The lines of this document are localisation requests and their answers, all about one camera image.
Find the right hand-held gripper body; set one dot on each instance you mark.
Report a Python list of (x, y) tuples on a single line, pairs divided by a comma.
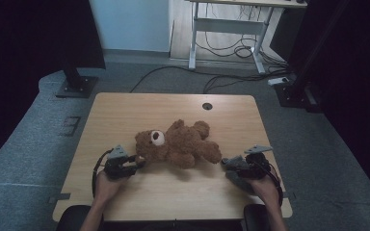
[(253, 165)]

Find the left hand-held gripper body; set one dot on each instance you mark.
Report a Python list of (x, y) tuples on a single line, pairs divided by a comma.
[(115, 168)]

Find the grey cloth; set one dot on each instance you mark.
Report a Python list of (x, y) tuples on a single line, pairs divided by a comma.
[(236, 176)]

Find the brown teddy bear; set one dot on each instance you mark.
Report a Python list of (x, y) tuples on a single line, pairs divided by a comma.
[(178, 146)]

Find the person's left hand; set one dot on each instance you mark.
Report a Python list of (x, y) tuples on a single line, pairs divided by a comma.
[(107, 189)]

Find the person's right hand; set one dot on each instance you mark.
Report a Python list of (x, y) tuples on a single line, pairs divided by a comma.
[(265, 191)]

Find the grey tape strip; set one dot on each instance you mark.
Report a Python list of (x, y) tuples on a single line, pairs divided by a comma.
[(287, 194), (59, 198)]

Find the black chair armrest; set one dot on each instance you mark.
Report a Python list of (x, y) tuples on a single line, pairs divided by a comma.
[(255, 218), (72, 219)]

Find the black table grommet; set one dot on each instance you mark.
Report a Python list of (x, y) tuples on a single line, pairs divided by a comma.
[(207, 106)]

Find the white power strip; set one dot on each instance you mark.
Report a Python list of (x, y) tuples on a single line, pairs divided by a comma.
[(277, 81)]

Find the black curtain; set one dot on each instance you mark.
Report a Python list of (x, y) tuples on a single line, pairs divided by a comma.
[(29, 64), (359, 96)]

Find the black stand with base plate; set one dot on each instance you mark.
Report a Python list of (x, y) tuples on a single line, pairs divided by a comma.
[(77, 85), (297, 93)]

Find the white desk frame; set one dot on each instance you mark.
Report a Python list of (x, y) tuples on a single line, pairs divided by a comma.
[(228, 25)]

